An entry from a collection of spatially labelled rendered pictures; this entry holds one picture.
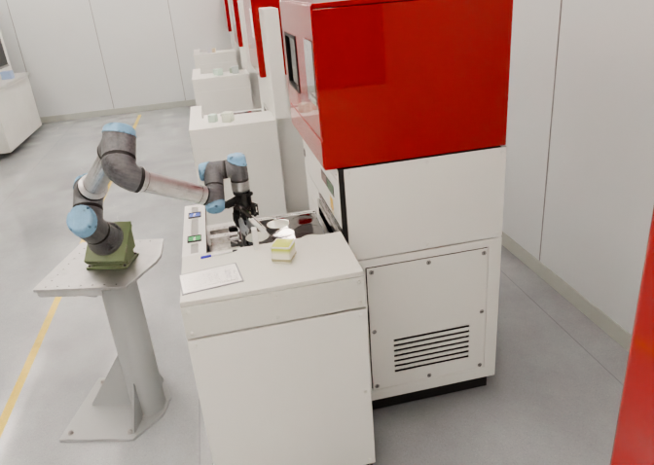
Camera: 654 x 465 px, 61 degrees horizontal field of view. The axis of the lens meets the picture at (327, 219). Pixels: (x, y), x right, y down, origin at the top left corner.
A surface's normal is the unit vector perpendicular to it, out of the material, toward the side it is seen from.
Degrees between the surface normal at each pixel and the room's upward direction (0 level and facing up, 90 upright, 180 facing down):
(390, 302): 90
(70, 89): 90
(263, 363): 90
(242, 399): 90
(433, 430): 0
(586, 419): 0
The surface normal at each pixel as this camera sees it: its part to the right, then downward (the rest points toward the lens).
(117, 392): -0.06, 0.40
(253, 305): 0.21, 0.37
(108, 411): -0.07, -0.91
